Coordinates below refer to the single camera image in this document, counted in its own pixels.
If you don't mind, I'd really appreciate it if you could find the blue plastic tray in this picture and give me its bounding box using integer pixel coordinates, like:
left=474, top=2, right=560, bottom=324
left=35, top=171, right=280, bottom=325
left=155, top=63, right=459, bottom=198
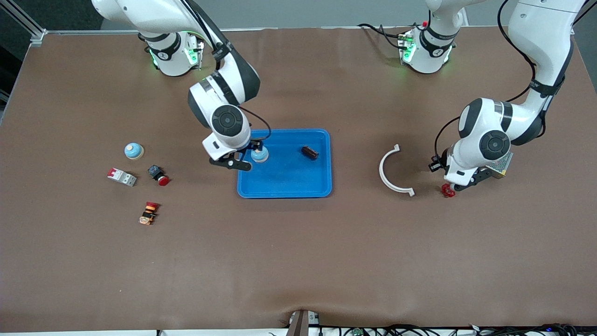
left=237, top=129, right=333, bottom=199

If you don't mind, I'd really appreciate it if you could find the metal mesh power supply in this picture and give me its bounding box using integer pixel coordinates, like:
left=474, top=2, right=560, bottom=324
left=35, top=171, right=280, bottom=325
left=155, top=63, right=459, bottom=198
left=485, top=152, right=514, bottom=180

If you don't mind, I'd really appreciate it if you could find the red orange emergency stop button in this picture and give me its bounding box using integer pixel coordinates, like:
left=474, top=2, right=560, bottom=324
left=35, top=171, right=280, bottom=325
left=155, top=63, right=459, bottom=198
left=139, top=202, right=160, bottom=226

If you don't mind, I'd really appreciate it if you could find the red white circuit breaker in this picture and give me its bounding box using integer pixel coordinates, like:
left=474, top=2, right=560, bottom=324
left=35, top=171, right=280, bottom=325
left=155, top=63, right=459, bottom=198
left=107, top=168, right=138, bottom=187

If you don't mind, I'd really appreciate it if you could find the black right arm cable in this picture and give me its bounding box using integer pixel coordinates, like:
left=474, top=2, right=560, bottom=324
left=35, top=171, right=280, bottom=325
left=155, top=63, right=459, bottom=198
left=177, top=0, right=272, bottom=141

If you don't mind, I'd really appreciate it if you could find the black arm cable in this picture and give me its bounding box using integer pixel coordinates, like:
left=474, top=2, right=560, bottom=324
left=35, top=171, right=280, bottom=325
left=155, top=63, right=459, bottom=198
left=177, top=0, right=272, bottom=141
left=433, top=0, right=567, bottom=161

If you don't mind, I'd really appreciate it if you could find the white curved bracket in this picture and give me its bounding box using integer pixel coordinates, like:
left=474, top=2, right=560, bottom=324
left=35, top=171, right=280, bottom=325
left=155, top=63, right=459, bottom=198
left=379, top=144, right=415, bottom=197

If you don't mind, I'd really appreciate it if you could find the red push button switch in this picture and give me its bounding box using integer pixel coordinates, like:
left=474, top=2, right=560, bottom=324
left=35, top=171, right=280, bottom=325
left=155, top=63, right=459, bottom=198
left=147, top=165, right=170, bottom=187

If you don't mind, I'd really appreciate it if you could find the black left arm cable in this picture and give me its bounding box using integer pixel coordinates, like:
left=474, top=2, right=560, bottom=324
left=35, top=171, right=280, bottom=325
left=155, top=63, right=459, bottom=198
left=433, top=0, right=567, bottom=161

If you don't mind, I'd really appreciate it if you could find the black base cable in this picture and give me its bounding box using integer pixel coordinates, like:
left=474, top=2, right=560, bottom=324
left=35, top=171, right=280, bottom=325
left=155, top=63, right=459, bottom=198
left=358, top=22, right=407, bottom=51

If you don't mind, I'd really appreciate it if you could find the black cable bundle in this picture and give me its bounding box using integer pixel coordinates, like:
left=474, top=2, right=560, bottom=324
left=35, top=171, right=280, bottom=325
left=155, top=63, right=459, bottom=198
left=322, top=323, right=597, bottom=336

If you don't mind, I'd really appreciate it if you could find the metal clamp bracket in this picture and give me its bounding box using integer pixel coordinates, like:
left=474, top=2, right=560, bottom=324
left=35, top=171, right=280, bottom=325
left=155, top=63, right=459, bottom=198
left=285, top=309, right=321, bottom=336

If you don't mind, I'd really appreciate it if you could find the aluminium frame profile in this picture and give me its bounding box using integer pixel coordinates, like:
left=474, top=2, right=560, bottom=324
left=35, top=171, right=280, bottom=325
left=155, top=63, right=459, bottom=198
left=0, top=0, right=47, bottom=46

